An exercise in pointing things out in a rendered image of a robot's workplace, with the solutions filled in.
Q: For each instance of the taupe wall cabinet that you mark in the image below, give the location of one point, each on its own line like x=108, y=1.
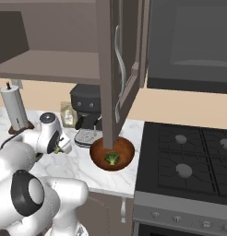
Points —
x=50, y=61

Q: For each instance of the small green broccoli floret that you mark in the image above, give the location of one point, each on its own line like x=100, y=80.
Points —
x=58, y=150

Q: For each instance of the white wall outlet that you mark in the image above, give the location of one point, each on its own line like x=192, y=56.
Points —
x=17, y=83

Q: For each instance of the brown wooden bowl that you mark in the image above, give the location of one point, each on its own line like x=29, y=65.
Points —
x=126, y=152

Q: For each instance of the taupe base cabinet door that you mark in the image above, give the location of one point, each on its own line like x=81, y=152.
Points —
x=100, y=215

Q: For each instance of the black coffee machine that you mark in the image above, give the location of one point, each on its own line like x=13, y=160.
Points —
x=86, y=104

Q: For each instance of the dark grey microwave oven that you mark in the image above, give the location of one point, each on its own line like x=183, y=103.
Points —
x=189, y=43

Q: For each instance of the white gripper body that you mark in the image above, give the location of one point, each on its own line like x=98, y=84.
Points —
x=65, y=142

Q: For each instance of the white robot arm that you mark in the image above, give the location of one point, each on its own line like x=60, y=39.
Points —
x=14, y=159

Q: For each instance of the black and steel stove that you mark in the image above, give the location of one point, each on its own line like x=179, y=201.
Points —
x=186, y=159

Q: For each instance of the white paper towel roll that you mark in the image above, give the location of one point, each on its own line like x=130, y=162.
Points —
x=14, y=107

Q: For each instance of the glass jar with label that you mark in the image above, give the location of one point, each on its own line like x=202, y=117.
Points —
x=68, y=115

